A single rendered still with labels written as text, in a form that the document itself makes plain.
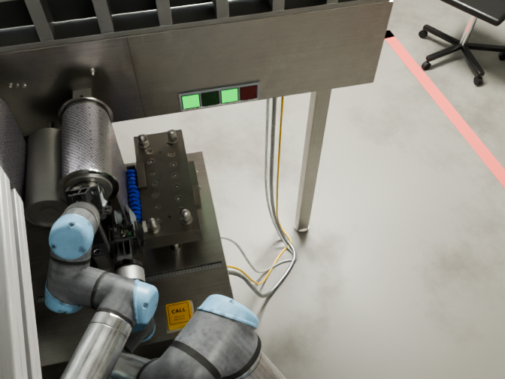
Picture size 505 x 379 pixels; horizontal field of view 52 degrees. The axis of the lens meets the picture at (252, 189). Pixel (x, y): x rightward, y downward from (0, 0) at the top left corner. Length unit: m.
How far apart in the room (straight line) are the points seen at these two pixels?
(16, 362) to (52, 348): 1.27
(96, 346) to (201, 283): 0.64
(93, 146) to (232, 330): 0.62
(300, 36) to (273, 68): 0.13
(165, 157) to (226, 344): 0.81
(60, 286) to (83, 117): 0.54
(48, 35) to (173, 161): 0.52
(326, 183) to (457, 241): 0.74
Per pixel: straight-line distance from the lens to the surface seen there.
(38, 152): 1.50
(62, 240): 1.00
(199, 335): 1.00
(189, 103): 1.60
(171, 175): 1.61
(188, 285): 1.55
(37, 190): 1.41
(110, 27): 1.43
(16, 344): 0.30
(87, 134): 1.39
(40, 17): 1.42
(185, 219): 1.49
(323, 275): 2.59
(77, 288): 1.03
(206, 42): 1.48
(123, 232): 1.38
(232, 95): 1.61
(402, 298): 2.61
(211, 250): 1.60
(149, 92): 1.57
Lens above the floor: 2.29
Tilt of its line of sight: 54 degrees down
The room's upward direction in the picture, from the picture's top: straight up
